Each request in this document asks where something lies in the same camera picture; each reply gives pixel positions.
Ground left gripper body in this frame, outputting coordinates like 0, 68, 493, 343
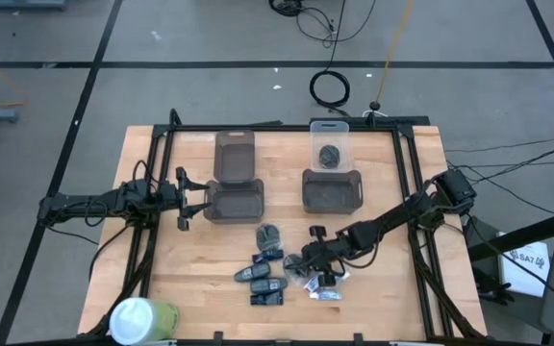
160, 166, 190, 231

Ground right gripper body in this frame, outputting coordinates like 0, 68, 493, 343
309, 226, 359, 288

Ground wide smoky plastic bin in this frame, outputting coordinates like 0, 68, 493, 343
203, 178, 265, 226
301, 168, 364, 215

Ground grey sock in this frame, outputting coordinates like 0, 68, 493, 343
256, 223, 282, 254

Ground narrow smoky plastic bin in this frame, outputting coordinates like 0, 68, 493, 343
214, 129, 256, 185

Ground clear plastic bin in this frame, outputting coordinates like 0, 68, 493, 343
309, 120, 351, 173

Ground green canister with white lid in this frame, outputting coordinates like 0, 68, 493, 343
109, 296, 181, 346

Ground black round knob stand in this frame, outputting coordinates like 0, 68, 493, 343
362, 100, 389, 119

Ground black slanted bar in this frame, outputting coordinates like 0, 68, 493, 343
466, 205, 554, 263

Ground white cardboard box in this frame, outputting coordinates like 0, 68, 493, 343
497, 233, 552, 298

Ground grey flat floor base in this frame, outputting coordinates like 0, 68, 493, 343
0, 0, 66, 11

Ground black metal table frame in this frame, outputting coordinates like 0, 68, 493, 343
80, 108, 488, 346

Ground black coiled cable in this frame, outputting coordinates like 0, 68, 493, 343
309, 0, 352, 111

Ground thin black floor cables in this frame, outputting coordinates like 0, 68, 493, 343
444, 136, 554, 217

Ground tangled black floor cables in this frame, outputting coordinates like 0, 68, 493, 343
268, 0, 378, 49

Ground yellow hanging cable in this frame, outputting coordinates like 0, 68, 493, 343
375, 0, 414, 105

